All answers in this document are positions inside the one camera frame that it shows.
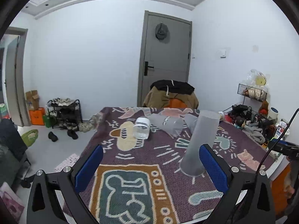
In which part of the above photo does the cardboard box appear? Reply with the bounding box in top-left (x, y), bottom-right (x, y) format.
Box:
top-left (25, 90), bottom-right (40, 111)

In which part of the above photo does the white yellow paper cup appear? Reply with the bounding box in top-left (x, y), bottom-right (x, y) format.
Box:
top-left (218, 111), bottom-right (225, 121)

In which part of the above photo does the black box device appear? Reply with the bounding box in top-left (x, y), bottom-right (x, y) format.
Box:
top-left (229, 104), bottom-right (252, 120)

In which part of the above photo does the orange chair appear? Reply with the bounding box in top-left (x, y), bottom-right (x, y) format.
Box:
top-left (166, 98), bottom-right (187, 109)

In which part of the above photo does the grey door with handle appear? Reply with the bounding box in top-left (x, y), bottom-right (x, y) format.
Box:
top-left (137, 11), bottom-right (192, 107)

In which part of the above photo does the grey hat on door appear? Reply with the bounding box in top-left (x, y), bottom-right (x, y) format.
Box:
top-left (155, 23), bottom-right (168, 40)

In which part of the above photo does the orange shopping bag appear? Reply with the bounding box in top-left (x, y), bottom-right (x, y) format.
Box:
top-left (29, 108), bottom-right (45, 125)

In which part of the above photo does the black shoe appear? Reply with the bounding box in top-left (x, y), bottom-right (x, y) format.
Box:
top-left (67, 130), bottom-right (78, 140)
top-left (48, 131), bottom-right (58, 142)

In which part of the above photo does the tall frosted plastic cup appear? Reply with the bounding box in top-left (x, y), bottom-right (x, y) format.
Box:
top-left (180, 110), bottom-right (219, 176)

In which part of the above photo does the white light switch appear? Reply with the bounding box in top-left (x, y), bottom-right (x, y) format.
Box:
top-left (220, 49), bottom-right (226, 58)

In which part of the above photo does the patterned purple woven tablecloth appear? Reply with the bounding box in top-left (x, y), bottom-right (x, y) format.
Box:
top-left (62, 106), bottom-right (276, 224)

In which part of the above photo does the frosted cup with stickers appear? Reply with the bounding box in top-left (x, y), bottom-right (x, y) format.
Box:
top-left (149, 114), bottom-right (184, 137)

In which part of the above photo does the grey cloth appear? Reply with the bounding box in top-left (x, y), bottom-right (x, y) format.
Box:
top-left (242, 125), bottom-right (266, 145)

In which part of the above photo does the brown plush toy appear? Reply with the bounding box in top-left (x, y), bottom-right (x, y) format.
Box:
top-left (258, 100), bottom-right (269, 116)

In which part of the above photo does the black cable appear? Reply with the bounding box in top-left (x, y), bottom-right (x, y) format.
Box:
top-left (255, 108), bottom-right (299, 175)

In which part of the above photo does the brown jacket on chair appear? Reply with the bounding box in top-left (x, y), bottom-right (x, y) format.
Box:
top-left (142, 80), bottom-right (199, 109)

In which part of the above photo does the upper black wire basket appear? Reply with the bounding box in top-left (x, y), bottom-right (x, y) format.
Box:
top-left (237, 83), bottom-right (268, 102)

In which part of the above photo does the black shoe rack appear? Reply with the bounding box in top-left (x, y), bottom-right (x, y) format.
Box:
top-left (46, 98), bottom-right (83, 131)

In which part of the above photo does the clear plastic bag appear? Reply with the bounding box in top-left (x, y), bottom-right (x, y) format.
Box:
top-left (246, 69), bottom-right (268, 89)

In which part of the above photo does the doll figure black hair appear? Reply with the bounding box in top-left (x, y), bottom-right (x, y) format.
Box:
top-left (235, 116), bottom-right (246, 128)

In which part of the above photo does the left grey door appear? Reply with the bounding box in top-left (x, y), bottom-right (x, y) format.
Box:
top-left (4, 27), bottom-right (30, 127)

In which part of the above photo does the green floor mat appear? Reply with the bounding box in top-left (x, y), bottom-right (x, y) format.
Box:
top-left (21, 129), bottom-right (38, 148)

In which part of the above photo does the white tape roll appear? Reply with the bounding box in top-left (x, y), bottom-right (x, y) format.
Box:
top-left (268, 107), bottom-right (279, 119)

